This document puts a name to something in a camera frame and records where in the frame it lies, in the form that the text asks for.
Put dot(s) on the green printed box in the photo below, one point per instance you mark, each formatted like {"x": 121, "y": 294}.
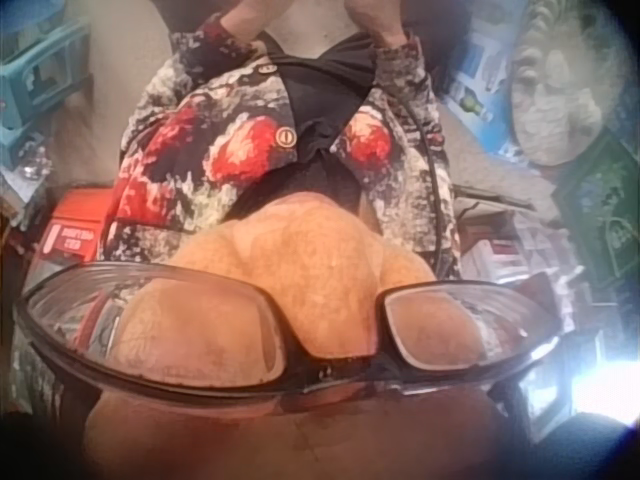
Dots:
{"x": 607, "y": 210}

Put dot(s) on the teal plastic crate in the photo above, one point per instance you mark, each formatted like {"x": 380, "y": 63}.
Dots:
{"x": 37, "y": 80}

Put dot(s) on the red box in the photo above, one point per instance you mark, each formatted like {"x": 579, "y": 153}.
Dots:
{"x": 72, "y": 227}

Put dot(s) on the stack of red white boxes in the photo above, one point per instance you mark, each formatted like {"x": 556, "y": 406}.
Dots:
{"x": 505, "y": 250}

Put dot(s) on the round white patterned plate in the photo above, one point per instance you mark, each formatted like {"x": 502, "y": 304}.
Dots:
{"x": 560, "y": 85}

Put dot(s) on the blue printed carton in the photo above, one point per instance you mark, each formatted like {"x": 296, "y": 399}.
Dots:
{"x": 472, "y": 92}

